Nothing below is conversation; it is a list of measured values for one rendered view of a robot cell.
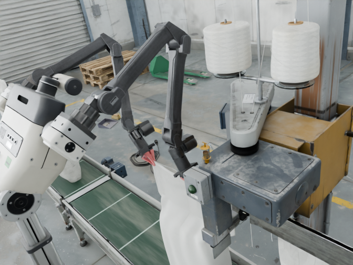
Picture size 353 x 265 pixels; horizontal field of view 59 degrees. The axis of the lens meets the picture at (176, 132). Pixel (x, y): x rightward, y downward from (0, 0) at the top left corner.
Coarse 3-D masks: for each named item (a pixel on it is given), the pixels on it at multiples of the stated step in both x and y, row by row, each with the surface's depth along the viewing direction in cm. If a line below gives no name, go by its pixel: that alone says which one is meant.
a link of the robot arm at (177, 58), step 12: (168, 48) 124; (180, 48) 118; (180, 60) 121; (180, 72) 122; (168, 84) 124; (180, 84) 123; (168, 96) 124; (180, 96) 124; (168, 108) 125; (180, 108) 126; (168, 120) 125; (180, 120) 126; (168, 132) 127; (180, 132) 127
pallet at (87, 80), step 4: (148, 68) 685; (144, 72) 681; (108, 76) 655; (84, 80) 680; (88, 80) 662; (92, 80) 644; (96, 80) 640; (108, 80) 630; (92, 84) 652; (96, 84) 652; (100, 84) 621; (104, 84) 627; (100, 88) 629
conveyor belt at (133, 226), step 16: (96, 192) 255; (112, 192) 252; (128, 192) 248; (80, 208) 240; (96, 208) 237; (112, 208) 234; (128, 208) 231; (144, 208) 228; (96, 224) 221; (112, 224) 219; (128, 224) 216; (144, 224) 214; (112, 240) 205; (128, 240) 203; (144, 240) 201; (160, 240) 199; (128, 256) 191; (144, 256) 189; (160, 256) 188
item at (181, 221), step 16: (160, 176) 153; (160, 192) 161; (176, 192) 145; (176, 208) 150; (192, 208) 142; (160, 224) 161; (176, 224) 148; (192, 224) 142; (176, 240) 151; (192, 240) 141; (176, 256) 157; (192, 256) 144; (208, 256) 137; (224, 256) 140
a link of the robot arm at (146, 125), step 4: (128, 120) 152; (148, 120) 157; (128, 124) 152; (132, 124) 153; (140, 124) 156; (144, 124) 156; (148, 124) 156; (128, 128) 152; (132, 128) 152; (144, 128) 155; (148, 128) 155; (152, 128) 156; (128, 132) 159; (144, 132) 155; (148, 132) 156; (144, 136) 158
